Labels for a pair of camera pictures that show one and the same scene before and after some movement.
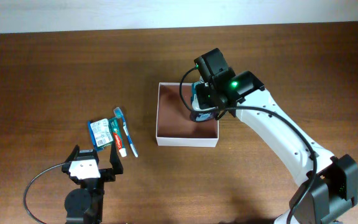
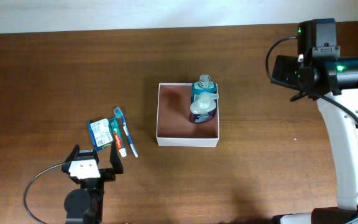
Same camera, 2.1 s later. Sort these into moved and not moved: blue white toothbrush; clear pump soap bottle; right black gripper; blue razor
Moved: right black gripper
Not moved: blue white toothbrush; blue razor; clear pump soap bottle
